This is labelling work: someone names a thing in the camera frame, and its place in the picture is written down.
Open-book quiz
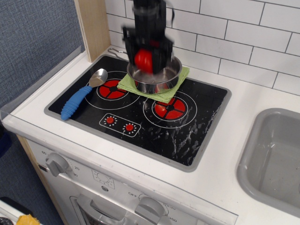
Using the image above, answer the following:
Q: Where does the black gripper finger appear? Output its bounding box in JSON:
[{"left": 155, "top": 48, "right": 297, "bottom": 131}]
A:
[
  {"left": 151, "top": 48, "right": 173, "bottom": 74},
  {"left": 125, "top": 43, "right": 139, "bottom": 65}
]

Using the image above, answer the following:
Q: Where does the grey oven knob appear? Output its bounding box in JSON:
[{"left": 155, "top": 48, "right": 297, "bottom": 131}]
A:
[
  {"left": 45, "top": 153, "right": 69, "bottom": 177},
  {"left": 135, "top": 197, "right": 165, "bottom": 224}
]

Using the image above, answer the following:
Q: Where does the grey right oven knob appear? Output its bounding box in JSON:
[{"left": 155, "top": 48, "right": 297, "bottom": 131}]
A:
[{"left": 135, "top": 197, "right": 165, "bottom": 224}]

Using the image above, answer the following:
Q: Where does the black toy stovetop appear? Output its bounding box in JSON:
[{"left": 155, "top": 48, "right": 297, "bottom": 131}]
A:
[{"left": 45, "top": 55, "right": 231, "bottom": 172}]

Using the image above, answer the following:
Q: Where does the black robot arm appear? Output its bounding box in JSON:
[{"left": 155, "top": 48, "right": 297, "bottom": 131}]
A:
[{"left": 122, "top": 0, "right": 173, "bottom": 74}]

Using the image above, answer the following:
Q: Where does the white toy oven door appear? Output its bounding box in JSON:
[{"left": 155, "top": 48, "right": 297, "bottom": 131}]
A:
[{"left": 69, "top": 193, "right": 169, "bottom": 225}]

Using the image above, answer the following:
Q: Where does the grey left oven knob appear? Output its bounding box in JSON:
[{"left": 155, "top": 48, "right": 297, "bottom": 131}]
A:
[{"left": 45, "top": 153, "right": 69, "bottom": 177}]

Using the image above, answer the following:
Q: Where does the grey toy sink basin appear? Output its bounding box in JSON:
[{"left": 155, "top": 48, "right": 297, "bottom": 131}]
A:
[{"left": 237, "top": 108, "right": 300, "bottom": 217}]

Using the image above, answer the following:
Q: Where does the yellow object at corner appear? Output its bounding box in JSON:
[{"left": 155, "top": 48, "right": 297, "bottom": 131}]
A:
[{"left": 16, "top": 214, "right": 41, "bottom": 225}]

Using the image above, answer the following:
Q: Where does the green dish cloth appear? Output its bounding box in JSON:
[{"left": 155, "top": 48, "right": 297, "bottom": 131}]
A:
[{"left": 117, "top": 67, "right": 190, "bottom": 103}]

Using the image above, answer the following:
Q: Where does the small steel pot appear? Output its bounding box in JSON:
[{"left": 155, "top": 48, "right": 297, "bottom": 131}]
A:
[{"left": 108, "top": 47, "right": 183, "bottom": 95}]

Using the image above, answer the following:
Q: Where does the red toy bell pepper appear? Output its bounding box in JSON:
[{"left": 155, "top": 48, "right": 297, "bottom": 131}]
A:
[{"left": 135, "top": 49, "right": 153, "bottom": 74}]

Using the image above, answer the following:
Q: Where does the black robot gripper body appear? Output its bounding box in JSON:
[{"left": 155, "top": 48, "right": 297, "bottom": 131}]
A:
[{"left": 122, "top": 7, "right": 173, "bottom": 52}]

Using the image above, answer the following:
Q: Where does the blue handled metal spoon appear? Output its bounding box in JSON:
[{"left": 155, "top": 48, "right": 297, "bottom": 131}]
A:
[{"left": 60, "top": 68, "right": 108, "bottom": 120}]

